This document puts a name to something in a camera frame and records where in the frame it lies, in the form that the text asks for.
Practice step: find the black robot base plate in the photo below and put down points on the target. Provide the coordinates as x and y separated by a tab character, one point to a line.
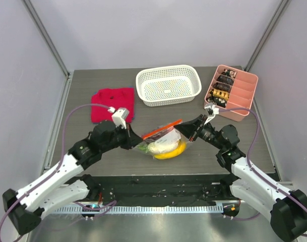
186	190

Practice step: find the white perforated plastic basket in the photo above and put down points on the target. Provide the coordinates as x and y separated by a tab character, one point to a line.
168	85

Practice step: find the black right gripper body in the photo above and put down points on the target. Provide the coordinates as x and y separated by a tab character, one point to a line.
197	128

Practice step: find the clear zip top bag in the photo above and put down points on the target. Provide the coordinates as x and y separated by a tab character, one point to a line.
164	134

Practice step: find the red folded cloth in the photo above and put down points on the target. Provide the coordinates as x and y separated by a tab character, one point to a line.
117	98

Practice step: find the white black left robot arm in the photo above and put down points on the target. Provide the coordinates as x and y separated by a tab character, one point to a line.
27	206

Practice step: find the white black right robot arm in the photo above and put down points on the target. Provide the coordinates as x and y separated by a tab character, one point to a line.
285	209

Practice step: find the white fake radish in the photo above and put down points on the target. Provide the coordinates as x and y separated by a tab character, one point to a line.
161	148

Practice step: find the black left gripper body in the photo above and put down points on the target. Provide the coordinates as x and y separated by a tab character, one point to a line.
122	137

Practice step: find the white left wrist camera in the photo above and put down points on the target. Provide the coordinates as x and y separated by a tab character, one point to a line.
119	117

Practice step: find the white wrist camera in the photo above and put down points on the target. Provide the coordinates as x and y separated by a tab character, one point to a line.
212	110
119	117

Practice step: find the yellow fake banana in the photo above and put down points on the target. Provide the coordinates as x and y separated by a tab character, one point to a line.
172	154

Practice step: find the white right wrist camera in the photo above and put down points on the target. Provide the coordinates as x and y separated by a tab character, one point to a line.
212	110

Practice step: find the white slotted cable duct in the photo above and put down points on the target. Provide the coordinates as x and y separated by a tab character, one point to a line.
76	209

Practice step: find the pink divided organizer tray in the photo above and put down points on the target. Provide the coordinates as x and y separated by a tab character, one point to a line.
232	91

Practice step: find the green fake leafy vegetable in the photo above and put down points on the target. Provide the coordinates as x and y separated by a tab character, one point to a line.
143	147

